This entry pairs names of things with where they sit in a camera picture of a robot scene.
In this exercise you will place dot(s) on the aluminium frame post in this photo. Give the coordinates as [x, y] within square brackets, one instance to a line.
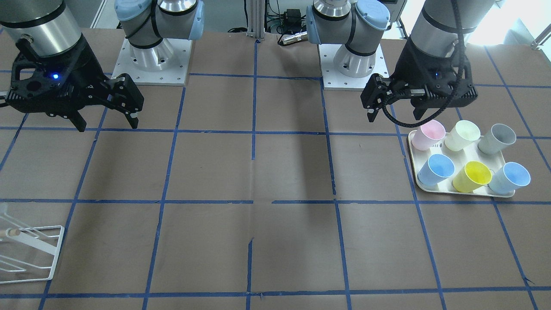
[256, 12]

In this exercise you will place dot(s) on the white wire rack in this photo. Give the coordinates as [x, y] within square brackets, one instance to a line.
[27, 253]

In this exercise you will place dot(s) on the cream plastic cup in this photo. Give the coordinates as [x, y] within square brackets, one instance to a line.
[463, 134]

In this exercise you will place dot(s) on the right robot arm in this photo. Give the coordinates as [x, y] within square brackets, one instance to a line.
[51, 27]

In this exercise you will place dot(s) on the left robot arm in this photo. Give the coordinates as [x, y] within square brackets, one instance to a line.
[442, 28]

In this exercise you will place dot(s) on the cream plastic tray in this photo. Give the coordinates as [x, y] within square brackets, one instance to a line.
[459, 159]

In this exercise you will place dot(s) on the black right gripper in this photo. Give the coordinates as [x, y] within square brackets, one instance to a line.
[84, 64]

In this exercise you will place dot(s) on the yellow plastic cup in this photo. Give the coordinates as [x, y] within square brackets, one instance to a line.
[473, 175]

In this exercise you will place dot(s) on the grey plastic cup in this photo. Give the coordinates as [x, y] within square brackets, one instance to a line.
[499, 137]

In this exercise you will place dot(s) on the light blue plastic cup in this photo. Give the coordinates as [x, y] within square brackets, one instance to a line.
[510, 177]

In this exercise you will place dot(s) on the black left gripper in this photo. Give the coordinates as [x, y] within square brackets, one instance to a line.
[409, 64]

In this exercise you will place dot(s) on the pink plastic cup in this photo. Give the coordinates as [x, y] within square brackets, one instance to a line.
[428, 135]

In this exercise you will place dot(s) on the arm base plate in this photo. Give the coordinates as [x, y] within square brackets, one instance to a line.
[181, 73]
[335, 80]

